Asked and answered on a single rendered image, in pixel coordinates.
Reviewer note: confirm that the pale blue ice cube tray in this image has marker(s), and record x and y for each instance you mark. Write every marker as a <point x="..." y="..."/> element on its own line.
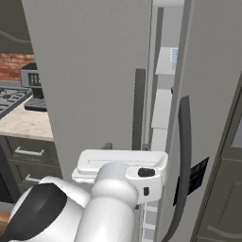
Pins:
<point x="175" y="55"/>

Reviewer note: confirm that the white fridge interior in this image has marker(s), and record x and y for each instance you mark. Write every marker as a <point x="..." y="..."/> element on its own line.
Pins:
<point x="162" y="107"/>

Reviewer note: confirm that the dark oven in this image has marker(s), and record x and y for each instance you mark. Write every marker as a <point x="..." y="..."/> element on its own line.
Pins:
<point x="7" y="176"/>

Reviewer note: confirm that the dark green wall cupboard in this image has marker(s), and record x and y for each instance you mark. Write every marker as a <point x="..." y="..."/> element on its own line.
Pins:
<point x="12" y="19"/>

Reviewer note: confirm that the grey coffee machine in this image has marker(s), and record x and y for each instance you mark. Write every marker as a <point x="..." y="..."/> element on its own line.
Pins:
<point x="33" y="85"/>

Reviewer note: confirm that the grey freezer door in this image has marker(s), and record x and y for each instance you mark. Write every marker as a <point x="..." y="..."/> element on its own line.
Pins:
<point x="88" y="78"/>

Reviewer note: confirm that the dark green drawer front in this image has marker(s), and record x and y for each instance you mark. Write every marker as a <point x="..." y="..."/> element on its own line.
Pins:
<point x="23" y="171"/>
<point x="34" y="148"/>

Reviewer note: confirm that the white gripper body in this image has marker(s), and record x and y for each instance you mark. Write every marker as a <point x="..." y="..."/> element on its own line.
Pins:
<point x="126" y="158"/>

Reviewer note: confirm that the grey fridge door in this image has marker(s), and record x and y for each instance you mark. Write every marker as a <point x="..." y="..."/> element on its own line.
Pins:
<point x="208" y="63"/>

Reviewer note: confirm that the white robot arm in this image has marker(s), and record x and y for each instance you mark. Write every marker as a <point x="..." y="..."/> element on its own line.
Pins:
<point x="107" y="214"/>

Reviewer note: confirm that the dark grey hob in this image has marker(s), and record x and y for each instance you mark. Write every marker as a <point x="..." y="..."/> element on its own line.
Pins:
<point x="11" y="97"/>

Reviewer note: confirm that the dark green tall cupboard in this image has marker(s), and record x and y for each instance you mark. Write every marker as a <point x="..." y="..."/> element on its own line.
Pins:
<point x="225" y="195"/>

